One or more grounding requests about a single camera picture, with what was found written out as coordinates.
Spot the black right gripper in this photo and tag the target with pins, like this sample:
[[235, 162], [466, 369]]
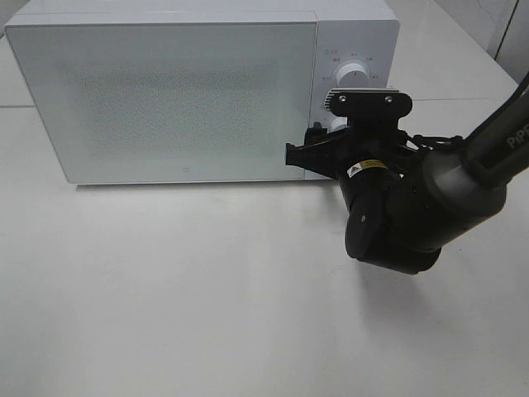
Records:
[[347, 151]]

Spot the white microwave knob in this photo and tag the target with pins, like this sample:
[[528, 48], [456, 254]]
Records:
[[338, 124], [352, 75]]

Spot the white microwave door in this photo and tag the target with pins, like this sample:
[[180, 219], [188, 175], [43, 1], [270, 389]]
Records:
[[170, 103]]

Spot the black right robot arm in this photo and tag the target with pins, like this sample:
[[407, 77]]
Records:
[[407, 196]]

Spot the white microwave oven body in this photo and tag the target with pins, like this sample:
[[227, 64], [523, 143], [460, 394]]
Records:
[[364, 31]]

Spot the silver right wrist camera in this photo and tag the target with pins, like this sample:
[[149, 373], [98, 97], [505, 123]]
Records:
[[368, 102]]

